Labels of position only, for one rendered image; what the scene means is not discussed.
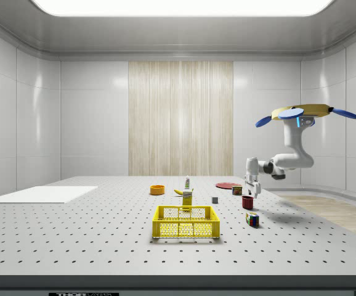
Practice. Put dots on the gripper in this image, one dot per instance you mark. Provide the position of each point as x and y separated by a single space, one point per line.
252 182

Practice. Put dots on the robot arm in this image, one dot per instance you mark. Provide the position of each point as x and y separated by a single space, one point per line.
293 138

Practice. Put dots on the flat-sided can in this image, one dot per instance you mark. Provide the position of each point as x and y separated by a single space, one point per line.
236 190

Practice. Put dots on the red mug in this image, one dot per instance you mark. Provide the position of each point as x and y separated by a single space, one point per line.
247 202

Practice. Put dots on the red plate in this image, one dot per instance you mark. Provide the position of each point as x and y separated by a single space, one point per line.
225 185

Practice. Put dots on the puzzle cube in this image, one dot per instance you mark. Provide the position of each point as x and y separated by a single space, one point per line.
252 219

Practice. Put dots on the grey cube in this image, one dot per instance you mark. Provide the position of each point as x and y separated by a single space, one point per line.
215 199

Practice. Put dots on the small white bottle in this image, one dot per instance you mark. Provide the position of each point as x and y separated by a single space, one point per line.
187 182

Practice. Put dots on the yellow white carton box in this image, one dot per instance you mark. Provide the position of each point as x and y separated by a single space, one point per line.
187 198

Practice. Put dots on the banana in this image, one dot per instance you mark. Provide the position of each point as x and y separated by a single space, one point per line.
179 192

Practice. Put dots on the yellow basket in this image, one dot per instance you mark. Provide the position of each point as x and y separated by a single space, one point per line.
186 229

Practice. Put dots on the drone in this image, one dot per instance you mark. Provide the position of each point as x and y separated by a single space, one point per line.
307 110

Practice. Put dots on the yellow bowl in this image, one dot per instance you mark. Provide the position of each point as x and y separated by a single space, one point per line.
157 190

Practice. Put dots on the white board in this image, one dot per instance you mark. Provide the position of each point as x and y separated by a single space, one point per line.
39 194

